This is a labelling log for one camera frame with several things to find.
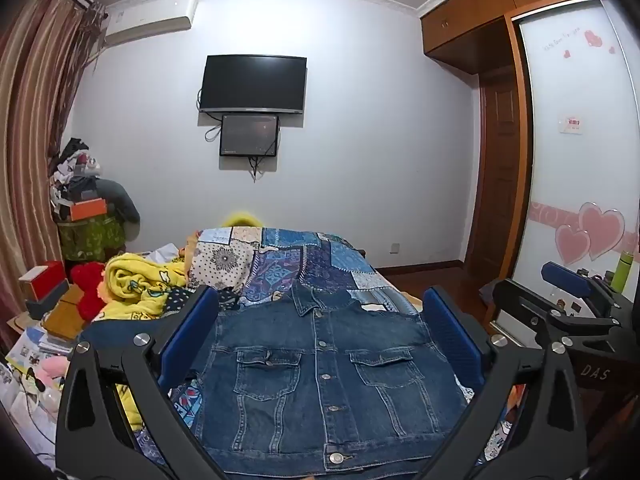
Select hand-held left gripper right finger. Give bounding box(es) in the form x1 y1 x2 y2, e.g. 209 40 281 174
423 286 589 480

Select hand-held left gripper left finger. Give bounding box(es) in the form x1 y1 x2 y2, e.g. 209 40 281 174
54 286 236 480

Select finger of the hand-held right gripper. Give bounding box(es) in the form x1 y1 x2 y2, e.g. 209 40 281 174
492 279 624 356
541 261 634 319

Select blue denim jacket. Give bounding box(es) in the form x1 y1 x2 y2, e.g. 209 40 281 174
192 277 476 478

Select pile of mixed clothes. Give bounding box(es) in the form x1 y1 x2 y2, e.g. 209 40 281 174
47 137 106 211

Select green bottle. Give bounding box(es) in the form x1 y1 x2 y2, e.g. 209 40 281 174
614 252 634 294

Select cartoon printed sheet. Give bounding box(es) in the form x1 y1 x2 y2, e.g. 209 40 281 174
135 375 203 461

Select yellow cartoon blanket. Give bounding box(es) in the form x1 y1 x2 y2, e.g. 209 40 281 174
95 251 196 433

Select white heart-print wardrobe door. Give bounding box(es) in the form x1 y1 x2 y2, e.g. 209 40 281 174
510 0 640 311

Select red plush toy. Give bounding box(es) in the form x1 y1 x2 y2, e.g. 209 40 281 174
70 261 108 322

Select brown wooden door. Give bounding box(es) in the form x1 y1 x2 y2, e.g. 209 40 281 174
472 72 527 281

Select yellow plush item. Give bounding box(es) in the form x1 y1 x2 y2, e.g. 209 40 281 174
222 210 263 229

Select brown cardboard box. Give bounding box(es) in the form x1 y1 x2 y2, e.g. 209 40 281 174
42 284 86 338

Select green patterned bag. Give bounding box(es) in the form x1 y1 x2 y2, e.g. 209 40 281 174
57 215 126 262

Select blue patchwork bedspread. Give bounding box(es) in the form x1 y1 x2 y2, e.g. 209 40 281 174
186 226 431 318

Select pink plush toy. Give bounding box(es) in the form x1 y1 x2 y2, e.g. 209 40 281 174
32 355 68 386

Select black box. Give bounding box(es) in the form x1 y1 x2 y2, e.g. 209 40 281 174
27 280 71 318

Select red and white box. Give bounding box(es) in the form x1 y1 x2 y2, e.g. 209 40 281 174
19 260 68 301

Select orange box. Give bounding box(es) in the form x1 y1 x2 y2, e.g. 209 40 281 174
70 200 108 222

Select pile of papers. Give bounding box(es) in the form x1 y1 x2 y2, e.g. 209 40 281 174
5 320 76 378

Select small black monitor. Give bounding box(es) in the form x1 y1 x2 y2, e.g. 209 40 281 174
219 114 281 158

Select brown striped curtain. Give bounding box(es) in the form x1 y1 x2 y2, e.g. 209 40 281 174
0 0 108 321

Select wooden overhead cabinets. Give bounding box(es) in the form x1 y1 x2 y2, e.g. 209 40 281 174
420 0 606 76

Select white air conditioner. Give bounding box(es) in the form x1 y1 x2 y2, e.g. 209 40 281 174
104 0 198 47

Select black wall television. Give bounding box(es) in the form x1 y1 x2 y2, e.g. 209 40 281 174
198 54 308 115

